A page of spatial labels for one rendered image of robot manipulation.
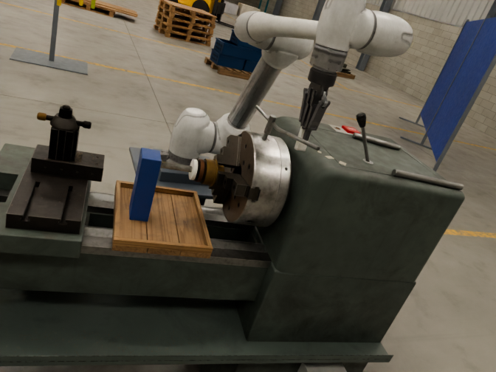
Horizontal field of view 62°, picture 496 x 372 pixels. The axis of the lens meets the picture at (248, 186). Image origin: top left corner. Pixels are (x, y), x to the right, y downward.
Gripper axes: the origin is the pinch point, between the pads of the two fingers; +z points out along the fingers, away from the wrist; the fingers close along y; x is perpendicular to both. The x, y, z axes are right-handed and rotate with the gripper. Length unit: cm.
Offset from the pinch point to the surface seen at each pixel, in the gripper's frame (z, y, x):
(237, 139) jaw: 10.8, -23.1, -11.4
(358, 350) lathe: 80, 9, 47
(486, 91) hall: 55, -812, 963
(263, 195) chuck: 20.4, -1.5, -6.6
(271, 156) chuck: 9.7, -7.7, -4.6
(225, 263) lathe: 46.4, -1.3, -13.1
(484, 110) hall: 104, -789, 962
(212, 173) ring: 19.9, -13.6, -20.4
